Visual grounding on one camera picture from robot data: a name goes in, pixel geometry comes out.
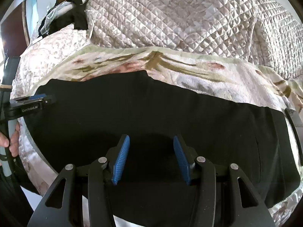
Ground black pants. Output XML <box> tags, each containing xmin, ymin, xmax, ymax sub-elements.
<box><xmin>25</xmin><ymin>71</ymin><xmax>300</xmax><ymax>226</ymax></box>

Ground person's left hand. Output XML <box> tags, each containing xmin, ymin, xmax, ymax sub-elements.
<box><xmin>0</xmin><ymin>121</ymin><xmax>20</xmax><ymax>157</ymax></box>

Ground floral bed sheet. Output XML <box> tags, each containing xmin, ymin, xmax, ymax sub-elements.
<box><xmin>10</xmin><ymin>23</ymin><xmax>93</xmax><ymax>194</ymax></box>

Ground black smartphone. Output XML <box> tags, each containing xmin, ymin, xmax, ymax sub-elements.
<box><xmin>284</xmin><ymin>108</ymin><xmax>303</xmax><ymax>166</ymax></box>

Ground floral fleece blanket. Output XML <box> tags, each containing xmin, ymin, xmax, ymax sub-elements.
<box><xmin>29</xmin><ymin>45</ymin><xmax>302</xmax><ymax>113</ymax></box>

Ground dark clothes pile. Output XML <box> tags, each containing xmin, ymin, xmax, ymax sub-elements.
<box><xmin>38</xmin><ymin>0</ymin><xmax>88</xmax><ymax>38</ymax></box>

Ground quilted beige comforter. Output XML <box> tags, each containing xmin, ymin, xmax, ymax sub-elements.
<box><xmin>86</xmin><ymin>0</ymin><xmax>302</xmax><ymax>79</ymax></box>

